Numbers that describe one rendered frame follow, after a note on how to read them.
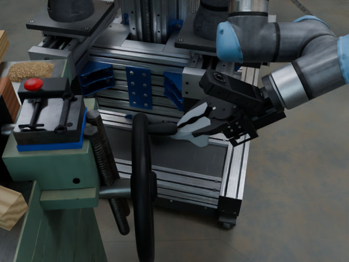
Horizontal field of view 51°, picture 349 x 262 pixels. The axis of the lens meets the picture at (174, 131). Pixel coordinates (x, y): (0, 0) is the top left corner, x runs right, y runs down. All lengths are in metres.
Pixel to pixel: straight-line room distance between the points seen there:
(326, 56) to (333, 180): 1.31
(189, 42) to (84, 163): 0.62
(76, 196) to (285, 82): 0.40
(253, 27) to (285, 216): 1.15
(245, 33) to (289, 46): 0.08
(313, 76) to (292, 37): 0.11
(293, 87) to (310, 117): 1.57
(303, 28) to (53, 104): 0.46
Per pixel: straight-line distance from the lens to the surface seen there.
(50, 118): 0.60
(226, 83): 0.62
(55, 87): 0.65
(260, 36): 0.70
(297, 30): 0.72
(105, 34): 1.37
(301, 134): 2.09
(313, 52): 0.67
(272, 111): 0.68
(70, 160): 0.61
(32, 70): 0.88
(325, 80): 0.65
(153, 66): 1.23
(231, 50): 0.69
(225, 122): 0.64
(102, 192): 0.71
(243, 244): 1.60
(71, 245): 0.90
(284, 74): 0.65
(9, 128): 0.67
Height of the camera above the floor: 1.38
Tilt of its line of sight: 44 degrees down
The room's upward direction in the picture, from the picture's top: straight up
